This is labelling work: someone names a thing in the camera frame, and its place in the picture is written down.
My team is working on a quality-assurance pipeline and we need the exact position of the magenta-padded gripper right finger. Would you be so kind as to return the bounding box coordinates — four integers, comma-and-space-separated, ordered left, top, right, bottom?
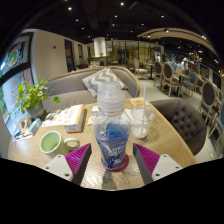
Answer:
132, 142, 184, 186

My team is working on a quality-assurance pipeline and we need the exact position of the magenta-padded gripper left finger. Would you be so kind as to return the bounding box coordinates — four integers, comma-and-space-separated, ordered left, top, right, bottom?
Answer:
42, 142, 93, 186

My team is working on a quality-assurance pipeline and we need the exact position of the clear blue-labelled water bottle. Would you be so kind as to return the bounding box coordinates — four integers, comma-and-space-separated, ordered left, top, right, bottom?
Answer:
93, 80, 133, 172

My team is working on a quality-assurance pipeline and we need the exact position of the light green mug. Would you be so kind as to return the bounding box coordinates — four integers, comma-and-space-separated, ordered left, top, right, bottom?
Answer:
38, 130, 81, 160

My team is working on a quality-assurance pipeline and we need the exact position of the clear plastic cup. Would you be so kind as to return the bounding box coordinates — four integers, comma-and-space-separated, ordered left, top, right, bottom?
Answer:
130, 104, 157, 140

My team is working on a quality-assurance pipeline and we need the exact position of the white cardboard box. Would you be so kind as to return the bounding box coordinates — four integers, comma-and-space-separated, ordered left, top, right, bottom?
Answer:
63, 103, 86, 134

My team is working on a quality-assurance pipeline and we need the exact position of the white paper card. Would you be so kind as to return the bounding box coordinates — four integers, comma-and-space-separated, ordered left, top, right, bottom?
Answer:
87, 114, 98, 126

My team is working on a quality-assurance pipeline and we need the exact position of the light blue tissue pack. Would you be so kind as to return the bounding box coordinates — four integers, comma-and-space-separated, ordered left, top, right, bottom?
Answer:
28, 118, 43, 136

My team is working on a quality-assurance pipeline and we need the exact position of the dark grey tufted chair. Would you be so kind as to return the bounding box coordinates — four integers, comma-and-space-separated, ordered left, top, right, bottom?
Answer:
150, 98, 208, 157

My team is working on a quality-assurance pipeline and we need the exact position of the small blue white box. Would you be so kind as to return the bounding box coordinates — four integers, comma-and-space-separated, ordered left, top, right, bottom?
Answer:
90, 105, 100, 116

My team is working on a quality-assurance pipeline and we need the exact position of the small wooden table stand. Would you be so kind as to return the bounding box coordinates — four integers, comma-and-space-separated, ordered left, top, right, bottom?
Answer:
19, 116, 34, 134

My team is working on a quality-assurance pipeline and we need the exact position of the yellow table card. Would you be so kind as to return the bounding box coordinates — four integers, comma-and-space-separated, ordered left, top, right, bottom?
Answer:
129, 97, 149, 108

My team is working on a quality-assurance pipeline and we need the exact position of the clear drinking straw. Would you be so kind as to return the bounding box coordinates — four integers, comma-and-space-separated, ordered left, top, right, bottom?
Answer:
140, 85, 147, 129

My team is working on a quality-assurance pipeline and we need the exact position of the grey curved sofa bench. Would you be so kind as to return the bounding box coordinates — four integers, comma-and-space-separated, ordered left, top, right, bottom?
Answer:
41, 65, 141, 113

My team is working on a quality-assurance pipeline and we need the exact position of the green potted plant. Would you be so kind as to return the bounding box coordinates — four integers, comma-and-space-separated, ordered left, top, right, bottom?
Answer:
14, 77, 62, 119

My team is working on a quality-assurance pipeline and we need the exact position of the group of dining chairs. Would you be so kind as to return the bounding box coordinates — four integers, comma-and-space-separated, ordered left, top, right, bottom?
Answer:
133, 57, 224, 148

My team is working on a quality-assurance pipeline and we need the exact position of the grey white chevron pillow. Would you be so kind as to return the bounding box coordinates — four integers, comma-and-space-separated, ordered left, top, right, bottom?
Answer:
81, 67, 128, 99

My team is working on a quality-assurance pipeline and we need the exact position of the person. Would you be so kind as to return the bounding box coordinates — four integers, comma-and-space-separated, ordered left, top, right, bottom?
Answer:
180, 57, 190, 72

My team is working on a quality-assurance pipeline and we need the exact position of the group of ceiling lights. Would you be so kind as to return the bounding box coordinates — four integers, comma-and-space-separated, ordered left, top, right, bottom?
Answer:
66, 1, 221, 64

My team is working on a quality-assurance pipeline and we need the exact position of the framed wall picture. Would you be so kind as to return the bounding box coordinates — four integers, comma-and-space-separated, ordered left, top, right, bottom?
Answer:
1, 33, 34, 73

